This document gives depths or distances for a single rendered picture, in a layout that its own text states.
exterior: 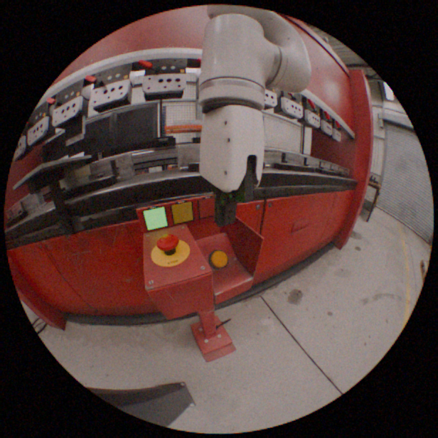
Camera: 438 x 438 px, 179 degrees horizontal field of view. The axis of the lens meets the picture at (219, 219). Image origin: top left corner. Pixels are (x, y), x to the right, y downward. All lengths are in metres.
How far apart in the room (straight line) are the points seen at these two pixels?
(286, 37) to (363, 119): 1.70
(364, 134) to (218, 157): 1.79
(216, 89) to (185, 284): 0.25
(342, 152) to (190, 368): 2.32
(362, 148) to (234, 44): 1.73
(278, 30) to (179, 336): 1.22
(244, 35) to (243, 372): 1.12
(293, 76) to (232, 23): 0.10
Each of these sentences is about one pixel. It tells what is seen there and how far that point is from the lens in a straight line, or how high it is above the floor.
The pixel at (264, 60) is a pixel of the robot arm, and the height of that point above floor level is 1.06.
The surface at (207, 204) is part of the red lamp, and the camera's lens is 0.32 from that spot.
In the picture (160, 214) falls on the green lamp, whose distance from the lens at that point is 0.30.
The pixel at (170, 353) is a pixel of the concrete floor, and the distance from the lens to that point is 0.99.
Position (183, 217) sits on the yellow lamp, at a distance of 0.31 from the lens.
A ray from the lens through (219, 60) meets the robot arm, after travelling 0.18.
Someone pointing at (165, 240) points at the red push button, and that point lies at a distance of 0.23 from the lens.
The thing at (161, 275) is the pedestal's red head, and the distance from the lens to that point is 0.22.
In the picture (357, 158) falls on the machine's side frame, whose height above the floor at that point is 1.13.
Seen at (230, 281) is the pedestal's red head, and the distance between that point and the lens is 0.29.
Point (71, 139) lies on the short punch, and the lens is 0.68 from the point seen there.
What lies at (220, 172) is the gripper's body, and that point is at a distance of 0.15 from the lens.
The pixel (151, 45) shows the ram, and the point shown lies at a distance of 0.70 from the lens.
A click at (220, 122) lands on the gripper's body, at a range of 0.16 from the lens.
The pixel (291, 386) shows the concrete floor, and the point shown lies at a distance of 1.05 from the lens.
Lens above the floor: 0.94
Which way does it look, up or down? 28 degrees down
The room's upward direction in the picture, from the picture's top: straight up
